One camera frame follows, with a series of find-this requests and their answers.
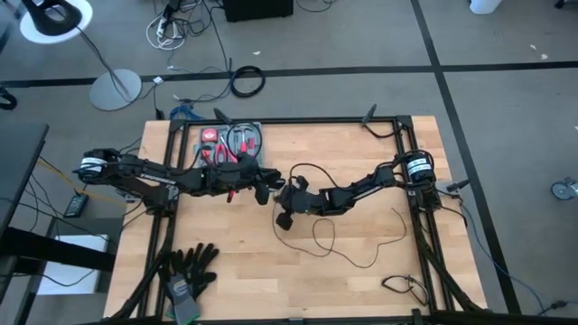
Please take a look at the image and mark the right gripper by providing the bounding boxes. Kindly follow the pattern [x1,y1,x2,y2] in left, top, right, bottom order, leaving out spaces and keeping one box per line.
[274,176,324,232]

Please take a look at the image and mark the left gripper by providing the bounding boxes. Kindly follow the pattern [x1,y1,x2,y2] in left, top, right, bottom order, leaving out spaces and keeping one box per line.
[211,162,286,208]

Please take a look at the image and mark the thin dark cord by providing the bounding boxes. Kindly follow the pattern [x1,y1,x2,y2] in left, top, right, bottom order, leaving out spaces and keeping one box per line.
[271,200,408,270]

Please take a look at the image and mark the black clamp lever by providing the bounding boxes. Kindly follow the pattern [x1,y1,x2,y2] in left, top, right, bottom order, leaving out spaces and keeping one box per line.
[360,103,378,125]
[212,107,234,126]

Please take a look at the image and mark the grey plastic tool case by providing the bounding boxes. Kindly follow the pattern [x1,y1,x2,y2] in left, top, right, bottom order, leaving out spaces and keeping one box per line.
[192,121,266,172]

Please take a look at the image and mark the black work glove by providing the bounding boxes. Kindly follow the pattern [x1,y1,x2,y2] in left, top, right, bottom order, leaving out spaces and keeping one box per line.
[158,242,220,300]

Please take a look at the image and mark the grey cuffed work glove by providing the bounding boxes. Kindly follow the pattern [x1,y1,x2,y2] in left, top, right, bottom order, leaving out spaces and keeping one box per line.
[163,272,202,325]

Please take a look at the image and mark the black box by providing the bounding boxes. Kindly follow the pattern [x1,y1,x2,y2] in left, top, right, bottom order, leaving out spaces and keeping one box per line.
[222,0,295,23]

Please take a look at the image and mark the floor lamp with grey base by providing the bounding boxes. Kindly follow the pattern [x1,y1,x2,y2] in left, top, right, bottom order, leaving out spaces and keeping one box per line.
[21,0,144,112]

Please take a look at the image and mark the black power adapter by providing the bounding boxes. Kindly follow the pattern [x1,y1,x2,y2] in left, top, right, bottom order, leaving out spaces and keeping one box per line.
[62,193,90,219]

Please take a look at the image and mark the white box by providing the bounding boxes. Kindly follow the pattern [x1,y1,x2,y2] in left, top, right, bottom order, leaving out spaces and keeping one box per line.
[36,233,110,296]

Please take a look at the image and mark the white round disc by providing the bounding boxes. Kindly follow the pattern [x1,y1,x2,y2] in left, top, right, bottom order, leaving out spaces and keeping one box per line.
[19,0,95,45]

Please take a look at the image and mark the black desk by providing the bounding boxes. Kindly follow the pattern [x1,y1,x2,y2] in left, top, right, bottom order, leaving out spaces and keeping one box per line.
[0,120,117,290]

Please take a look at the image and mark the white bin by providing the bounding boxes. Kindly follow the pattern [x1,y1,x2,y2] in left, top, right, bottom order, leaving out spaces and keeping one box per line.
[469,0,504,15]

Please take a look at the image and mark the grey caster wheel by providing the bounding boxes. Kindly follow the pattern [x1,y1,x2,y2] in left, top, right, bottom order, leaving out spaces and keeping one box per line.
[550,177,578,202]

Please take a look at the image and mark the black plug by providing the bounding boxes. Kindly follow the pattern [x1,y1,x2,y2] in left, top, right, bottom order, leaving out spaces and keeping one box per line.
[536,299,569,317]

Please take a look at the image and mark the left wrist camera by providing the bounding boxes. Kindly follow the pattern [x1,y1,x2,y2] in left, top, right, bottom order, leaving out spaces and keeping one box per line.
[236,152,262,176]

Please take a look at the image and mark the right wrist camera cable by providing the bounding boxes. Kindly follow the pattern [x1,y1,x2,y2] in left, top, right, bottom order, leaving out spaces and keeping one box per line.
[288,162,344,190]

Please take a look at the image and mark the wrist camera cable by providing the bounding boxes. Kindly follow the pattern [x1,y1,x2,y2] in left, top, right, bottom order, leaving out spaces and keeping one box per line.
[224,121,265,160]
[288,162,344,190]

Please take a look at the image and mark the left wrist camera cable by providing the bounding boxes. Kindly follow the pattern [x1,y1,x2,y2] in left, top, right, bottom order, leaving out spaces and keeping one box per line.
[224,121,265,160]

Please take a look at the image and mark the hammer with red handle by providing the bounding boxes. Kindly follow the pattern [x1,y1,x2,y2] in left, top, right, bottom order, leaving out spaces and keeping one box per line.
[233,125,254,157]

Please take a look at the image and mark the red-handled pliers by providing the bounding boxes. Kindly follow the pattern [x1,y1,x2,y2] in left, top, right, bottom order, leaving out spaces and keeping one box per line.
[212,135,240,166]

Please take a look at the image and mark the black aluminium table frame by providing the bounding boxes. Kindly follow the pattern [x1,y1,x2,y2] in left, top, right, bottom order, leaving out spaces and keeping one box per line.
[106,114,491,325]

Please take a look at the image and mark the coiled black cable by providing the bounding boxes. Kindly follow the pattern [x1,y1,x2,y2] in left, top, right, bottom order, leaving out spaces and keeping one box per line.
[229,64,267,99]

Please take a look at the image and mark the short black cable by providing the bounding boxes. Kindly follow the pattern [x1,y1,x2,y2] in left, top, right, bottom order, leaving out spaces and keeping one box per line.
[362,122,399,140]

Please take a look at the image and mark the bundled blue cable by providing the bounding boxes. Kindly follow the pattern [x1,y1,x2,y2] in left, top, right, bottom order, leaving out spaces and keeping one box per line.
[168,104,196,122]

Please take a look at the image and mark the small black cable loop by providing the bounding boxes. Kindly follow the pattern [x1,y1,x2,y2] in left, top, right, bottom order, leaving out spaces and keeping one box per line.
[380,274,430,308]

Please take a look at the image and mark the white power strip with cables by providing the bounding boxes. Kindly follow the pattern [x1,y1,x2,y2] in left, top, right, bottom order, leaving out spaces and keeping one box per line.
[144,12,187,51]

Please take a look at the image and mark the yellow cable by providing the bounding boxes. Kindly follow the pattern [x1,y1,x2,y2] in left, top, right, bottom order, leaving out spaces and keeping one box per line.
[37,156,127,205]

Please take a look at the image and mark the long blue cable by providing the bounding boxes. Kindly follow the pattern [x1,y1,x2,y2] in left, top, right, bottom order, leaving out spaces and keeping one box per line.
[459,202,548,313]

